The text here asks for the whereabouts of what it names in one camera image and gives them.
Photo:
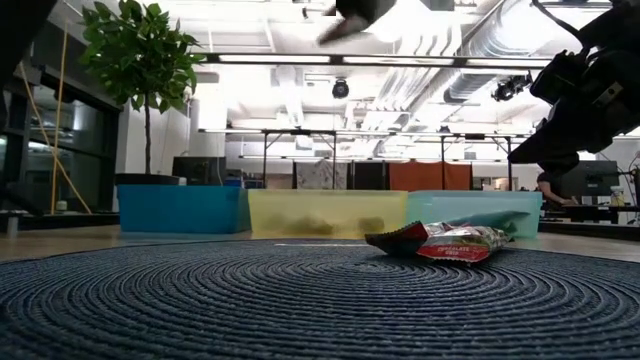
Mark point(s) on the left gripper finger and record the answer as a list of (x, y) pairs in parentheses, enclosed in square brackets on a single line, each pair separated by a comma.
[(345, 30)]

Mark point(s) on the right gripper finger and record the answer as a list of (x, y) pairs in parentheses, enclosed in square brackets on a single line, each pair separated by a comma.
[(542, 150)]

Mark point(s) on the red-ended Chewy granola bar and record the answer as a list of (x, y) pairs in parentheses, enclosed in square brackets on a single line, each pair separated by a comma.
[(460, 247), (395, 242)]

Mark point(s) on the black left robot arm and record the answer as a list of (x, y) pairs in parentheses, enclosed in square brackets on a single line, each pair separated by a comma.
[(15, 30)]

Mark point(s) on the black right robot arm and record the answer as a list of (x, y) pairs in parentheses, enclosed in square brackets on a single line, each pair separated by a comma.
[(625, 25)]

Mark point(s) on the person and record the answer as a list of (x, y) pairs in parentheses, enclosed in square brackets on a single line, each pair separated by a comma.
[(550, 192)]

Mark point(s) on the black computer monitor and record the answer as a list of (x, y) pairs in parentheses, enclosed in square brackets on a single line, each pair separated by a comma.
[(197, 171), (597, 181)]

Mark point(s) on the black ceiling spotlight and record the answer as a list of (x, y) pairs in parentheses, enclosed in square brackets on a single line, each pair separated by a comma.
[(510, 89)]

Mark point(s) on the black overhead beam with lights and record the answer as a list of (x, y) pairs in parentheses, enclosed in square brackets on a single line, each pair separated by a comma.
[(275, 58)]

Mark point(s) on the dark office desk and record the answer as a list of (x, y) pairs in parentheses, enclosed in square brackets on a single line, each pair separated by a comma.
[(590, 212)]

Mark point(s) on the light turquoise plastic bin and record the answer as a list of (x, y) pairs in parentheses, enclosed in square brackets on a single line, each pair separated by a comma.
[(475, 200)]

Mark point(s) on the orange cloth panel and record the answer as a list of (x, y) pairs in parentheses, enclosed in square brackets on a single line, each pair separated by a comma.
[(430, 176)]

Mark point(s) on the grey patterned panel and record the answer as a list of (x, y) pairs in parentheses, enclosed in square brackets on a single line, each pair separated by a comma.
[(320, 175)]

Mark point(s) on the black cloth panel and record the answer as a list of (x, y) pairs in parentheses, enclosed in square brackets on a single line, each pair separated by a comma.
[(370, 175)]

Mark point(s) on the yellow translucent plastic bin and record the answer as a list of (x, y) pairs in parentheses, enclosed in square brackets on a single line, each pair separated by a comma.
[(325, 202)]

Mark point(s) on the potted green plant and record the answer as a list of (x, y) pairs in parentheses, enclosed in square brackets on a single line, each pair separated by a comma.
[(140, 55)]

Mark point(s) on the dark teal plastic bin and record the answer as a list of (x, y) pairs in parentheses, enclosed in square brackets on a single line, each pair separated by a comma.
[(180, 210)]

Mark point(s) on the dark round plate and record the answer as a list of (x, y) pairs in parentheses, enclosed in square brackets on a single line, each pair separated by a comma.
[(250, 310)]

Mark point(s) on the black dome ceiling camera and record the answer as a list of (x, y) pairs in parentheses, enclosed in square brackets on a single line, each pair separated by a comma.
[(340, 89)]

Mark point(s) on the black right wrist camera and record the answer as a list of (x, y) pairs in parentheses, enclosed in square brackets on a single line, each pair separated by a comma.
[(560, 77)]

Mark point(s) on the black distant workstation frame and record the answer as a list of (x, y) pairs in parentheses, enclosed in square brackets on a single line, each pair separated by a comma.
[(475, 135), (300, 132)]

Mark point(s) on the silver ceiling duct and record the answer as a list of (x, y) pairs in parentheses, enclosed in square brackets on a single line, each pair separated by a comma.
[(470, 87)]

